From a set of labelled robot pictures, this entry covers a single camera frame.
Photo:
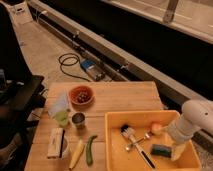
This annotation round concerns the green plastic cup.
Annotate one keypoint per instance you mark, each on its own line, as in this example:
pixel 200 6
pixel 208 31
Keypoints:
pixel 62 118

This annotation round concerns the white paper sign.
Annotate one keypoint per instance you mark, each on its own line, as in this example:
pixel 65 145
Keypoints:
pixel 20 13

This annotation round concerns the peach apple toy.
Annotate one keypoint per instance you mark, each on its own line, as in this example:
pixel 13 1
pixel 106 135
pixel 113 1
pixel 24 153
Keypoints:
pixel 156 128

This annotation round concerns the metal spoon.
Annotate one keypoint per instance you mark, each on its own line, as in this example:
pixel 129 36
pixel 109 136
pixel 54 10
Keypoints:
pixel 145 137

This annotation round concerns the yellow plastic bin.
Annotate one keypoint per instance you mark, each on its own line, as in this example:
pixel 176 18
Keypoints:
pixel 118 159

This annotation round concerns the clear plastic bag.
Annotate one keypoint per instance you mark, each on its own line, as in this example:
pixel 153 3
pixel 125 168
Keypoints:
pixel 60 104

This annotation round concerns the blue electronic box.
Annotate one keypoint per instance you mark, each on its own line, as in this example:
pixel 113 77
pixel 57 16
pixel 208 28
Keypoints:
pixel 88 65

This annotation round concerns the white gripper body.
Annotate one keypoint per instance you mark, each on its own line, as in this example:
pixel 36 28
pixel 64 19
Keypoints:
pixel 181 129

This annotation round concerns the green cucumber toy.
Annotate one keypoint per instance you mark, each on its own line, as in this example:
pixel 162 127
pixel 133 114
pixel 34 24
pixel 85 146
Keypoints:
pixel 89 157

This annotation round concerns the metal cup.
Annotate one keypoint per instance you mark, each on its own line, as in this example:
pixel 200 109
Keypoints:
pixel 78 120

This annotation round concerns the blue green sponge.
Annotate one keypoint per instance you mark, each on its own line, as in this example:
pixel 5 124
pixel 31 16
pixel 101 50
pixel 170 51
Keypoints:
pixel 161 150

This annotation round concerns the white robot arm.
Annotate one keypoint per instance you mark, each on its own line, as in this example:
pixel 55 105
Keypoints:
pixel 196 115

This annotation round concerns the white box with black edge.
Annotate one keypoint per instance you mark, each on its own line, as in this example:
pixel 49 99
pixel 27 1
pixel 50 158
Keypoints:
pixel 55 143

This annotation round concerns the black handled dish brush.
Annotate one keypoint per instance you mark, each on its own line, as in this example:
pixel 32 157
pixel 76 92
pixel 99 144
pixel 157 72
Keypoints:
pixel 128 132

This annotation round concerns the orange bowl with food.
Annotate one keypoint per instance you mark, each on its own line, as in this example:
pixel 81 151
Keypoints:
pixel 81 95

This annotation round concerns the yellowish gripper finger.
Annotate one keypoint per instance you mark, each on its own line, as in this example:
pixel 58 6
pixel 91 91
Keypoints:
pixel 177 150

